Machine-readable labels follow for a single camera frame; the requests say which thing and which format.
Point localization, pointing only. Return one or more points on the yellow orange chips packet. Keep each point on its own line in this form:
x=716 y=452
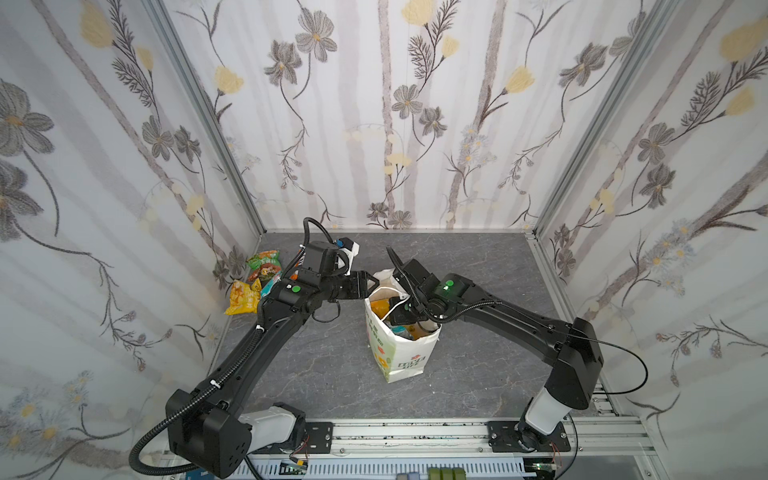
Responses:
x=244 y=298

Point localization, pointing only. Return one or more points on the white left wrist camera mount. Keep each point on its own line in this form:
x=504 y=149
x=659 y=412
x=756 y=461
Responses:
x=349 y=248

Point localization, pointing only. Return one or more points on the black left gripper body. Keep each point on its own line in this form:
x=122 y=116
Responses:
x=348 y=285

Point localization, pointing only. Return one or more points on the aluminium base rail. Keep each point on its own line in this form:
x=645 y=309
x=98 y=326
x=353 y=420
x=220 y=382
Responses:
x=465 y=437

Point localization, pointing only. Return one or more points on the white cable duct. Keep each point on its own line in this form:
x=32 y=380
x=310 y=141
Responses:
x=389 y=468

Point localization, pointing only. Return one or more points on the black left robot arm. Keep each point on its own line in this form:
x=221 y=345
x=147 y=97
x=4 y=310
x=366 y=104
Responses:
x=204 y=424

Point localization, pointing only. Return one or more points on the white printed paper bag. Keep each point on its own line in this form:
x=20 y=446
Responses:
x=397 y=358

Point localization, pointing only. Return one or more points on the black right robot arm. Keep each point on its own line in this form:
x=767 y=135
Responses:
x=570 y=348

